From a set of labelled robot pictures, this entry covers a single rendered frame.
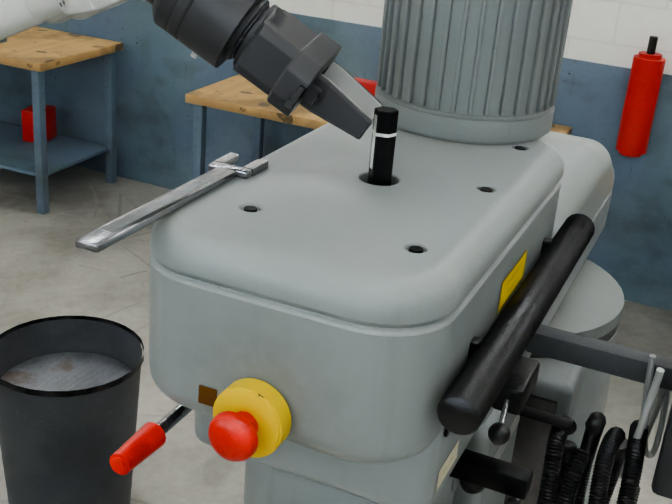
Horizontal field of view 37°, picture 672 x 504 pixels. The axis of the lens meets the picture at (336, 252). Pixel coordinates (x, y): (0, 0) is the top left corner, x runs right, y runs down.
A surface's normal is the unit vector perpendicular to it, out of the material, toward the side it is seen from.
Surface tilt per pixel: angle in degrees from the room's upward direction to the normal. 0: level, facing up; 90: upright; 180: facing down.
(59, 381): 0
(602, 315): 0
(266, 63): 90
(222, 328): 90
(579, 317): 0
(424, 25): 90
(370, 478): 90
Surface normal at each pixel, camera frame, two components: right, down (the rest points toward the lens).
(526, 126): 0.57, 0.37
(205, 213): 0.08, -0.91
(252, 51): -0.18, 0.37
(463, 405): -0.41, 0.33
